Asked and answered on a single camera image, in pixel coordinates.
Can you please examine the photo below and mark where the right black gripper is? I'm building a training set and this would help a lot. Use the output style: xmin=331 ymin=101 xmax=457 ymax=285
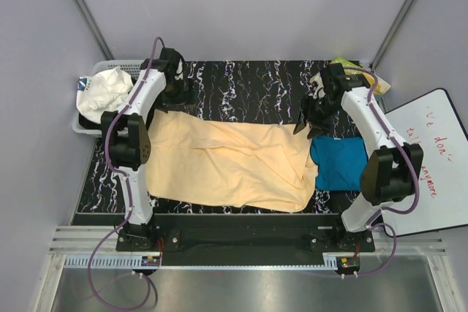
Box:
xmin=292 ymin=95 xmax=341 ymax=140

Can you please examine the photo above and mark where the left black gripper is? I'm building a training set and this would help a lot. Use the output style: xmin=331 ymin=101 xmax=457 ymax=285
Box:
xmin=155 ymin=76 xmax=193 ymax=113

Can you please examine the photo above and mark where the peach t shirt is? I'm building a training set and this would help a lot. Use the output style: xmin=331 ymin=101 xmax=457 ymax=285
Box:
xmin=146 ymin=111 xmax=318 ymax=213

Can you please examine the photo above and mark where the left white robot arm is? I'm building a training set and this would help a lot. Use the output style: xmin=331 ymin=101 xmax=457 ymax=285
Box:
xmin=100 ymin=47 xmax=195 ymax=251

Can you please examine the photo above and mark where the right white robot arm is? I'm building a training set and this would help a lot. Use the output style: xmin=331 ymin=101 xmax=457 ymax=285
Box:
xmin=293 ymin=63 xmax=423 ymax=251

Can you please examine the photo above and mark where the blue folded t shirt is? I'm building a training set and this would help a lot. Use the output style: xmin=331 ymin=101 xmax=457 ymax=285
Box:
xmin=311 ymin=136 xmax=368 ymax=191

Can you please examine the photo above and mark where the grey plastic basket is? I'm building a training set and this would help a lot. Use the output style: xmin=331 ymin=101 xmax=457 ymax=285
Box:
xmin=71 ymin=59 xmax=147 ymax=135

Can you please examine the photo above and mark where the white t shirt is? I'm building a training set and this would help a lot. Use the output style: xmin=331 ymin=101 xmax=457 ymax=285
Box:
xmin=76 ymin=66 xmax=134 ymax=124

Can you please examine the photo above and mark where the green picture book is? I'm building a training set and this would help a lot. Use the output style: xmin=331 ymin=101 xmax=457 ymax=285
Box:
xmin=309 ymin=57 xmax=361 ymax=86

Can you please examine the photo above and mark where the yellow picture book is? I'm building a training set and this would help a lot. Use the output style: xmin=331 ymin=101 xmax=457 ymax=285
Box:
xmin=364 ymin=73 xmax=391 ymax=96

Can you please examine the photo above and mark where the black t shirt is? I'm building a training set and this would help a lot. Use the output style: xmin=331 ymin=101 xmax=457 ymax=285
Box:
xmin=76 ymin=77 xmax=134 ymax=129

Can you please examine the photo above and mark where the white whiteboard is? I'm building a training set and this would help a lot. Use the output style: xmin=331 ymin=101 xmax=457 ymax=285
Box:
xmin=382 ymin=88 xmax=467 ymax=236

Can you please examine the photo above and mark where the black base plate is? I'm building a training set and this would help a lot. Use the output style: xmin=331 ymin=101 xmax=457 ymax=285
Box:
xmin=116 ymin=214 xmax=375 ymax=268

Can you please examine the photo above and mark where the aluminium frame rail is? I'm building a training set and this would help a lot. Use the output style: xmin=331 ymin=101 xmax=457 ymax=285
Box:
xmin=48 ymin=225 xmax=448 ymax=273

